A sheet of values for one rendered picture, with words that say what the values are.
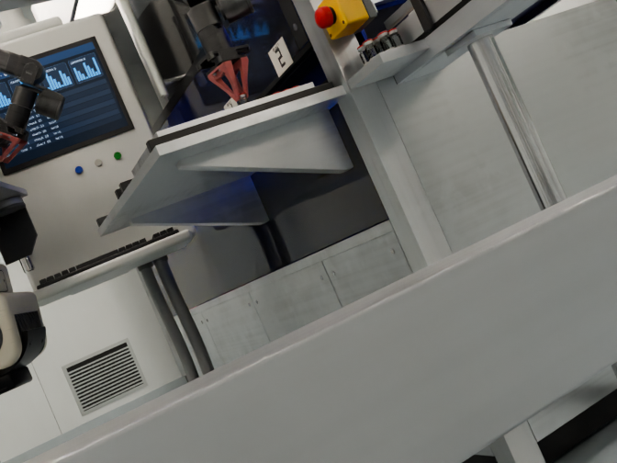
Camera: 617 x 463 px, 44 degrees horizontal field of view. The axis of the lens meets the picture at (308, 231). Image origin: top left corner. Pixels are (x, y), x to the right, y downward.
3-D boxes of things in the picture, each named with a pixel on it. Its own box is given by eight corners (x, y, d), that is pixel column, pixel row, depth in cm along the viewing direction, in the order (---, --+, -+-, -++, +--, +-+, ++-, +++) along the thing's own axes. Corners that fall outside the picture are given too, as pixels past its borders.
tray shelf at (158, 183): (261, 177, 216) (258, 171, 216) (378, 83, 153) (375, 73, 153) (100, 237, 194) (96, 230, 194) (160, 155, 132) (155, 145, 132)
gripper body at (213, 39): (252, 51, 156) (237, 18, 156) (213, 60, 149) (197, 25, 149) (236, 66, 161) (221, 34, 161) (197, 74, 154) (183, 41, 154)
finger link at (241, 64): (263, 88, 154) (243, 47, 154) (236, 95, 150) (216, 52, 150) (245, 103, 159) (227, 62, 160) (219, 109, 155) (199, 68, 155)
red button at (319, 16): (334, 28, 145) (326, 9, 145) (343, 19, 142) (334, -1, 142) (318, 33, 144) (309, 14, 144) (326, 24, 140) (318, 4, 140)
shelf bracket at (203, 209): (265, 222, 204) (246, 178, 204) (269, 220, 201) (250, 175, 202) (149, 269, 189) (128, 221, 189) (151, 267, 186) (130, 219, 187)
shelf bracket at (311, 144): (347, 170, 159) (322, 114, 160) (353, 166, 156) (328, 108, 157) (203, 227, 144) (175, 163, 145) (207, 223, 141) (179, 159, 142)
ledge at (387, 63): (407, 71, 154) (402, 62, 154) (442, 43, 142) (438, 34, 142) (351, 90, 147) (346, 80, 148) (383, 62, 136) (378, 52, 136)
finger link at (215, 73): (264, 88, 154) (245, 47, 155) (238, 95, 150) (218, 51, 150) (247, 102, 160) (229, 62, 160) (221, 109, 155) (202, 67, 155)
